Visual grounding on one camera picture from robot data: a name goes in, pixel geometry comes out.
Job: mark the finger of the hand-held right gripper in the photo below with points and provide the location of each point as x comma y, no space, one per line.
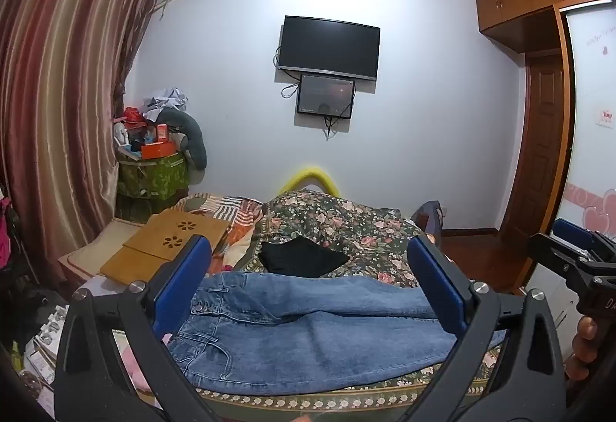
570,229
553,251

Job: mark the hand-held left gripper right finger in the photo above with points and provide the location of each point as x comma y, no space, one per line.
433,277

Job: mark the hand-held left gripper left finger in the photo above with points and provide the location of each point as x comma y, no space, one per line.
192,268

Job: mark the blue denim pants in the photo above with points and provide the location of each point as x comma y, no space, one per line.
313,340

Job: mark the person's right hand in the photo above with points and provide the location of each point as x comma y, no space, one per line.
584,340

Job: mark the wooden lap desk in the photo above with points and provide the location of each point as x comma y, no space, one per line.
144,248

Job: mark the blue grey garment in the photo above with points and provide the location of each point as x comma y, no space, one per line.
430,215

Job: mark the patchwork quilt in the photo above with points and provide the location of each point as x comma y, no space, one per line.
240,215

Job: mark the floral bedspread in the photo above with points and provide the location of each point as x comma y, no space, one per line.
365,220

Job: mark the brown wooden door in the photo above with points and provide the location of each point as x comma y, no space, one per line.
539,138

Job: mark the green leaf-print storage box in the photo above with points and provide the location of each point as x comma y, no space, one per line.
154,176

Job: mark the black cloth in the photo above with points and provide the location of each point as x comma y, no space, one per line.
298,258

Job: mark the pale pink cloth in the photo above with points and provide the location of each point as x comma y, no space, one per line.
139,364

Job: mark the orange box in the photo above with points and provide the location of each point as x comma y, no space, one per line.
157,150

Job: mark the grey pillow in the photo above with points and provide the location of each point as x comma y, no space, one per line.
192,138

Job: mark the small red box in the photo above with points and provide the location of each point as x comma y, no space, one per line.
162,133

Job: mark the yellow foam tube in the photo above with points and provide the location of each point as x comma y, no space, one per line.
308,170

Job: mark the red cloth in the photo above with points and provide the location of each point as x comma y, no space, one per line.
134,116

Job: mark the pile of pale clothes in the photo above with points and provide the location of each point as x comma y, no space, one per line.
166,102

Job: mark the magenta garment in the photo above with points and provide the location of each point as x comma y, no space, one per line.
5,234

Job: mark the striped curtain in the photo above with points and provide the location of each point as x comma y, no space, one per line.
57,90

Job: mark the small black wall monitor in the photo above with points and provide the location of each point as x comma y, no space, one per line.
325,95

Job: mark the black wall television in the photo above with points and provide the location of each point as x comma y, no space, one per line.
329,46

